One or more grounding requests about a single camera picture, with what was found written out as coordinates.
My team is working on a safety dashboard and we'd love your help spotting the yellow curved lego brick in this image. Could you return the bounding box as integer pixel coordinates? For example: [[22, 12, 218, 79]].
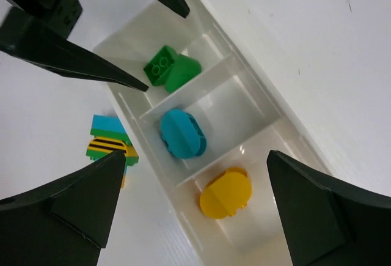
[[199, 166, 252, 220]]

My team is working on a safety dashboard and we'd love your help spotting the green curved lego brick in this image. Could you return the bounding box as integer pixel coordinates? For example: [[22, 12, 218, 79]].
[[165, 54, 202, 94]]

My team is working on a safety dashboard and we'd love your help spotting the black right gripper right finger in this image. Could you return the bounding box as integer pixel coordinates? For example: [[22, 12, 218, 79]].
[[266, 150, 390, 265]]

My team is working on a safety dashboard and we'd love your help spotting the green square lego brick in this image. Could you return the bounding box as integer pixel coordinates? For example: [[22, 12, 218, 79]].
[[143, 45, 178, 86]]

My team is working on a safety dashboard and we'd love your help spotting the bee lego stack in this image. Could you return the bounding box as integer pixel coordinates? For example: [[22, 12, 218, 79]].
[[86, 114, 139, 188]]

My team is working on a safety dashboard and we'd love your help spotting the white divided container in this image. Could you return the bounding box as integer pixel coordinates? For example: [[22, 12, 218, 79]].
[[95, 0, 326, 265]]

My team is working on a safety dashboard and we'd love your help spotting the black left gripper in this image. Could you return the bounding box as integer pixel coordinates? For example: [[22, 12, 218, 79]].
[[1, 0, 148, 92]]

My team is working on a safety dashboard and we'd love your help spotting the teal green lego stack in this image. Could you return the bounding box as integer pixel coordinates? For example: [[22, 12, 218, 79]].
[[160, 109, 207, 160]]

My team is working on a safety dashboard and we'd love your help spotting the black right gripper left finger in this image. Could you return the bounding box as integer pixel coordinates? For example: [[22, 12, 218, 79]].
[[1, 151, 125, 265]]

